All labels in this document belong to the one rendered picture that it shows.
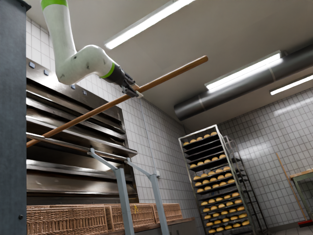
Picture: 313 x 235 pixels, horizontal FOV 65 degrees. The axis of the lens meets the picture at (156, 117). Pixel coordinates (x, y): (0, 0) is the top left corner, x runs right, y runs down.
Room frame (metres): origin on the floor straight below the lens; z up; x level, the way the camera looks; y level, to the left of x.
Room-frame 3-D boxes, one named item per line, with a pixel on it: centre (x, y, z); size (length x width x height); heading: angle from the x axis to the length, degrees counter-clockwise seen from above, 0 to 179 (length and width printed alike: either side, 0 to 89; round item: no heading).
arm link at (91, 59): (0.80, 0.19, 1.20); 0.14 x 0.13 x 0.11; 158
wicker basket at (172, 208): (2.50, 0.31, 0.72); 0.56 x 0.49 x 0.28; 157
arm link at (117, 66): (0.89, 0.15, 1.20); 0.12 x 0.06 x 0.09; 68
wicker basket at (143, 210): (1.94, 0.54, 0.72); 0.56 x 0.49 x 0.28; 158
